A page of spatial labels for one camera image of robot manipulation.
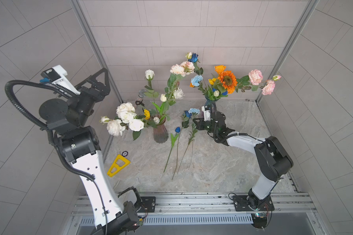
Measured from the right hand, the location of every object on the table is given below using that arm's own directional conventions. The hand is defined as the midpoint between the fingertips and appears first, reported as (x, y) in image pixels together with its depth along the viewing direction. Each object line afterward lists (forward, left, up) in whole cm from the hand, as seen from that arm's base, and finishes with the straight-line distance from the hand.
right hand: (192, 119), depth 88 cm
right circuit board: (-50, -27, -16) cm, 59 cm away
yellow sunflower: (+18, -14, +15) cm, 27 cm away
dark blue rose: (+7, +4, -12) cm, 15 cm away
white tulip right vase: (+7, -14, +14) cm, 21 cm away
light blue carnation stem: (+1, -1, +6) cm, 6 cm away
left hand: (-12, +30, +43) cm, 53 cm away
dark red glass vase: (0, +22, -14) cm, 25 cm away
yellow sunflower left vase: (-3, +25, +11) cm, 28 cm away
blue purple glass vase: (+11, -13, +2) cm, 17 cm away
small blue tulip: (+1, +10, -11) cm, 15 cm away
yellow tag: (-21, +45, -12) cm, 51 cm away
